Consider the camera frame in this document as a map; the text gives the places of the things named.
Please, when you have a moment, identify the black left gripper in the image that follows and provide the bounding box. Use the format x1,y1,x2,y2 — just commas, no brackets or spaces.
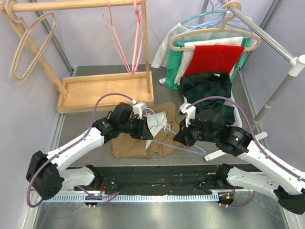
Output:
119,115,153,140

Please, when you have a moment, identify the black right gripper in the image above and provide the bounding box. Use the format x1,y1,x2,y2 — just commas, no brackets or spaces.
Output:
174,115,218,147

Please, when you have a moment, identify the light blue wire hanger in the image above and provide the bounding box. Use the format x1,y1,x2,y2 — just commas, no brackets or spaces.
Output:
142,107,206,156

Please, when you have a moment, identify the tan skirt with white lining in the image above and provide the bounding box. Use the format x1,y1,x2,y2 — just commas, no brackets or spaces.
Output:
110,102,182,158

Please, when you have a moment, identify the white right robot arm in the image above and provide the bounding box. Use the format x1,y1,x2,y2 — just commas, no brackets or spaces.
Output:
173,106,305,215

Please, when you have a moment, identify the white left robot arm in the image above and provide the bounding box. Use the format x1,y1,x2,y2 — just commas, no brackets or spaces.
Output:
26,103,153,200

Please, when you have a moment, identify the pink hanger left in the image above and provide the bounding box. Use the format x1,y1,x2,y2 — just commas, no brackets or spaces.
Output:
103,0,132,76

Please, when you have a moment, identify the pink hanger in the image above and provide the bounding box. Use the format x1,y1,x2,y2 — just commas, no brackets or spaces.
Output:
103,0,132,76
132,0,143,74

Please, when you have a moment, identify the wooden hanger rack with tray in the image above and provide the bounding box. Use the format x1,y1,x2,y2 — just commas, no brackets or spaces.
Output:
0,0,154,113

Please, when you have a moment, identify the beige wooden hanger with clothes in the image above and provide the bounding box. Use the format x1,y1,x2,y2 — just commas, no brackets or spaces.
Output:
169,13,261,51

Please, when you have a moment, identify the pink hanger right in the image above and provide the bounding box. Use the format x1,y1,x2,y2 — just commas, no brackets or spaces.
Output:
132,0,143,74

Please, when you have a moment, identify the teal hanger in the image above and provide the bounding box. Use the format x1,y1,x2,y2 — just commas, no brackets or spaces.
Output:
180,10,226,25

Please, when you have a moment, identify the dark green plaid garment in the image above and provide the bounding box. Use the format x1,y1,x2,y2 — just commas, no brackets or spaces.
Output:
180,72,235,125

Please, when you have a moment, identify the white plastic basket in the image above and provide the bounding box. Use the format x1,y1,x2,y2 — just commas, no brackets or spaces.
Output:
179,96,243,127

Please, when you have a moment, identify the red cloth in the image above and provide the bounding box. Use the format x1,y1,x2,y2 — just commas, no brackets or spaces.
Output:
183,45,244,77

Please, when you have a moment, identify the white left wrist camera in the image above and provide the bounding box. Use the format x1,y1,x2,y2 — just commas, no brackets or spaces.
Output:
132,103,147,119

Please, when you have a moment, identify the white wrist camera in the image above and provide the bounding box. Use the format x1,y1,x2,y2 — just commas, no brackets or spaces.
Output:
179,103,196,127
132,103,147,119

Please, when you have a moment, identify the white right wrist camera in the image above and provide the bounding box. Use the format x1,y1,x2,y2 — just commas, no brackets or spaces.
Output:
179,103,196,127

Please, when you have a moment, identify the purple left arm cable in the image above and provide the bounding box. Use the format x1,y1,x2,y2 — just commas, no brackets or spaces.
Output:
26,93,134,208

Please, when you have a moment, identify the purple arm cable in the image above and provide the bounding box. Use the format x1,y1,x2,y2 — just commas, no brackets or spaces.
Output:
188,95,305,209
26,93,134,208

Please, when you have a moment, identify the white slotted cable duct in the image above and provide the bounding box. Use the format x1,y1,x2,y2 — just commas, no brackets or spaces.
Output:
45,192,219,203

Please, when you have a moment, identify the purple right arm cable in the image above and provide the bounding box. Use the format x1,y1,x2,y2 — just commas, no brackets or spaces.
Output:
188,95,305,209

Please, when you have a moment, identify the blue hanger on rail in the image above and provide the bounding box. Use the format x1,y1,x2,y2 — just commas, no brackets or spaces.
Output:
184,0,253,32

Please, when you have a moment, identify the metal clothes rail stand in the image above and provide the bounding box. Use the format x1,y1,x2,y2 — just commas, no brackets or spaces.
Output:
204,0,305,162

